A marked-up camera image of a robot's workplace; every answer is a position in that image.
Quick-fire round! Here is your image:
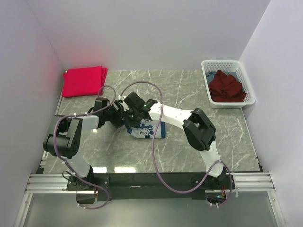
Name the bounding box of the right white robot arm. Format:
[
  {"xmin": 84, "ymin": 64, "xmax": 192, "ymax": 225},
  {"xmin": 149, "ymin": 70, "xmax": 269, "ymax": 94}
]
[{"xmin": 119, "ymin": 92, "xmax": 228, "ymax": 190}]

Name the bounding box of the folded red t shirt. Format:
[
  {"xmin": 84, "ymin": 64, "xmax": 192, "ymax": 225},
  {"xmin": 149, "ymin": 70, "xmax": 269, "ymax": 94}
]
[{"xmin": 62, "ymin": 66, "xmax": 108, "ymax": 97}]

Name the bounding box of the blue polo t shirt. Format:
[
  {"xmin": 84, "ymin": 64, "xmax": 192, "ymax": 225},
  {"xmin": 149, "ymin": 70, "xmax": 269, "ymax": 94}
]
[{"xmin": 127, "ymin": 119, "xmax": 166, "ymax": 139}]

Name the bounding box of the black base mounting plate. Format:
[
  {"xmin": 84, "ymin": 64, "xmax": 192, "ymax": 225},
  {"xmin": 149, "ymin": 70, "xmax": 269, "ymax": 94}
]
[{"xmin": 65, "ymin": 172, "xmax": 237, "ymax": 202}]

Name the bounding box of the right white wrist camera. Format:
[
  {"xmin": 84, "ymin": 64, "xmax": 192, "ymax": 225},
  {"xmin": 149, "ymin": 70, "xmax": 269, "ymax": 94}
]
[{"xmin": 118, "ymin": 95, "xmax": 126, "ymax": 103}]

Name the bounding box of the dark red t shirt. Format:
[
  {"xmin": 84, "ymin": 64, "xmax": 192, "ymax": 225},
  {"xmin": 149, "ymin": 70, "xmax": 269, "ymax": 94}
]
[{"xmin": 208, "ymin": 70, "xmax": 247, "ymax": 103}]

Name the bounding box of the grey blue t shirt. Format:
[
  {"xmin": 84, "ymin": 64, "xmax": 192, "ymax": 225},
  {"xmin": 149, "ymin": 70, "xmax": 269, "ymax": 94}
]
[{"xmin": 205, "ymin": 71, "xmax": 239, "ymax": 84}]

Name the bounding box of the white plastic laundry basket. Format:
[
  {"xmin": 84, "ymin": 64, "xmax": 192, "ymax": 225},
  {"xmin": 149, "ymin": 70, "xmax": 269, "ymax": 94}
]
[{"xmin": 201, "ymin": 60, "xmax": 256, "ymax": 109}]

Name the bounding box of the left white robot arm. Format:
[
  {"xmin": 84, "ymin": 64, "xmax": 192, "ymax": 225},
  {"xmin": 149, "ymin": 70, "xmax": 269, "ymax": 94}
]
[{"xmin": 43, "ymin": 97, "xmax": 124, "ymax": 190}]

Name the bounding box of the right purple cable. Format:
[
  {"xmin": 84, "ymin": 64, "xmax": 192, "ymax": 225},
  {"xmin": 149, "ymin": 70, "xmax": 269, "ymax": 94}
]
[{"xmin": 120, "ymin": 81, "xmax": 234, "ymax": 209}]

